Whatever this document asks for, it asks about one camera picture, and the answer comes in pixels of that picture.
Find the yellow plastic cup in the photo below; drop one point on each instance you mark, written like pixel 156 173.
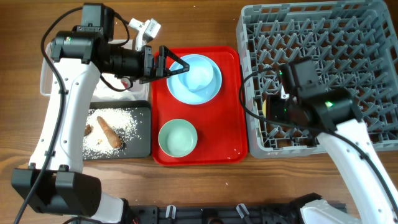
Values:
pixel 264 107

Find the white rice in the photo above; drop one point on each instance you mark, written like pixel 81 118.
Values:
pixel 96 145

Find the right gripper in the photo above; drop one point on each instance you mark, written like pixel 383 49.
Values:
pixel 273 114

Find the light blue plate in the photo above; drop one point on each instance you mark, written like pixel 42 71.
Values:
pixel 196 97

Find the black plastic tray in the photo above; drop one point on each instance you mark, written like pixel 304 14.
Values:
pixel 141 111

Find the green bowl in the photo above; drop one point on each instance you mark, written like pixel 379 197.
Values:
pixel 177 138

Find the clear plastic bin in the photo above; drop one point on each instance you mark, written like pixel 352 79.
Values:
pixel 140 91

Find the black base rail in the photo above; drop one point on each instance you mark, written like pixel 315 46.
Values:
pixel 265 214

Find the red plastic tray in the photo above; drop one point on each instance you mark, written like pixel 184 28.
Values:
pixel 220 123

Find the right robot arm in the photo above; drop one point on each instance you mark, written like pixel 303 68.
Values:
pixel 337 122

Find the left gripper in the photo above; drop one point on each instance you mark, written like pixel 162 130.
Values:
pixel 145 73

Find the red candy wrapper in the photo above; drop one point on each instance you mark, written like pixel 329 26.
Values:
pixel 127 83

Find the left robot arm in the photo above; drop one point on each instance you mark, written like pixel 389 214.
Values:
pixel 54 182

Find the white napkin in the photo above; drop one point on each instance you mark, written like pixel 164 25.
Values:
pixel 104 93

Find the grey dishwasher rack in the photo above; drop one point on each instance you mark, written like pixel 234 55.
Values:
pixel 353 45

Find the brown sweet potato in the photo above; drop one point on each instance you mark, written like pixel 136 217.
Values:
pixel 112 137

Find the brown food chunk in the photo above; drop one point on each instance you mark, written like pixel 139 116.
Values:
pixel 88 130

